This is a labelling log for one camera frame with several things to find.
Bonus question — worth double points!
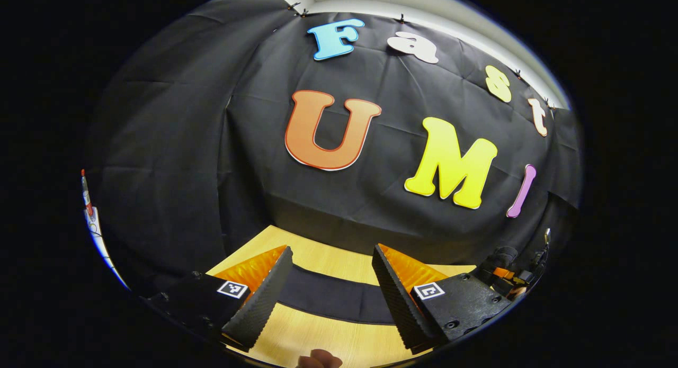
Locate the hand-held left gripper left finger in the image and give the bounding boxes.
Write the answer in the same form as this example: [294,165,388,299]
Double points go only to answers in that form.
[139,245,294,354]

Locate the white printed sheet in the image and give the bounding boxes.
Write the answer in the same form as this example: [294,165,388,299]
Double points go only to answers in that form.
[79,169,131,290]

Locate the black backdrop cloth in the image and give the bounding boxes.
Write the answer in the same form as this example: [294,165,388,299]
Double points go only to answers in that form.
[85,0,583,300]

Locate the black jeans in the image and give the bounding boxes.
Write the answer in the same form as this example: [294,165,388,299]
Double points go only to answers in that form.
[275,245,519,326]

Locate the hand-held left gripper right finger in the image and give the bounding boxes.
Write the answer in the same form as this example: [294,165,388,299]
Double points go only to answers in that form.
[371,244,513,356]

